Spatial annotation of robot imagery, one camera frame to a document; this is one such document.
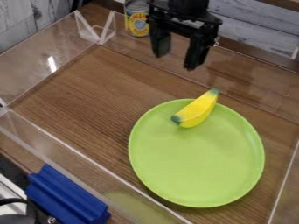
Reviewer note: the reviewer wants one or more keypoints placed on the green round plate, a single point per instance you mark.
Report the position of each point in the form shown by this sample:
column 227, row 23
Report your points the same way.
column 199, row 167

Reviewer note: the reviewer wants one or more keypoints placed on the yellow toy banana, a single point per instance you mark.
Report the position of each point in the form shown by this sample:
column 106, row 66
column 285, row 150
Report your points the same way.
column 198, row 110

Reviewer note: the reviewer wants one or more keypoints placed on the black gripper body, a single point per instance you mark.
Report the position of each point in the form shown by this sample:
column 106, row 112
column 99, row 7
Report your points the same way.
column 184, row 17

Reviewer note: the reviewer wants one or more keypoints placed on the clear acrylic front barrier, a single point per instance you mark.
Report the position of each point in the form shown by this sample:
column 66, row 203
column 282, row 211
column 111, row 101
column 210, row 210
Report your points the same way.
column 38, row 151

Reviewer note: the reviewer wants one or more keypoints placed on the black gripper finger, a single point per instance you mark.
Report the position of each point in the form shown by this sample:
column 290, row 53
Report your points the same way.
column 196, row 52
column 159, row 39

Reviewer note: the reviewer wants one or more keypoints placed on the blue plastic clamp block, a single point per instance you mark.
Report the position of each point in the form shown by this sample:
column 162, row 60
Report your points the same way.
column 68, row 202

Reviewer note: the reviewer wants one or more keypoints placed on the clear acrylic corner bracket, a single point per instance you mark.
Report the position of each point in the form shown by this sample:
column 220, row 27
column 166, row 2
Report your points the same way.
column 96, row 34

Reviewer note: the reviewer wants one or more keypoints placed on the yellow labelled tin can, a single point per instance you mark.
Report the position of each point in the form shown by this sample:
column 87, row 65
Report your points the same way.
column 136, row 11

